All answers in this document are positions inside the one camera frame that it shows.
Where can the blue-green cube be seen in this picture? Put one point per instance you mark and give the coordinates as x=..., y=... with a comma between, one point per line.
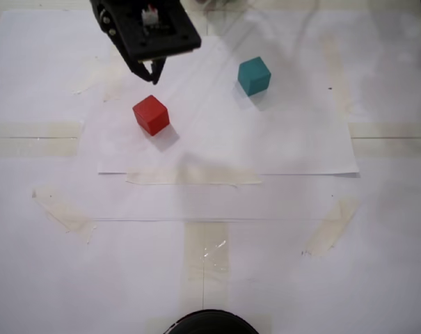
x=253, y=74

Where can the white paper sheet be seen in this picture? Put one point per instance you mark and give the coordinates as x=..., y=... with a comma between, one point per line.
x=231, y=139

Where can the black round stand base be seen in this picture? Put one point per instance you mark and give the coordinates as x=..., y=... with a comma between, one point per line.
x=212, y=323

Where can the large white paper underlay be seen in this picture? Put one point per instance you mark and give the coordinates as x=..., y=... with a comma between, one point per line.
x=39, y=69

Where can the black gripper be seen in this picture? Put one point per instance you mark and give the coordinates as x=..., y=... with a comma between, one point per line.
x=145, y=70

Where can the red cube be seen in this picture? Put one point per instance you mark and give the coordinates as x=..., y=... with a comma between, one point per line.
x=151, y=115

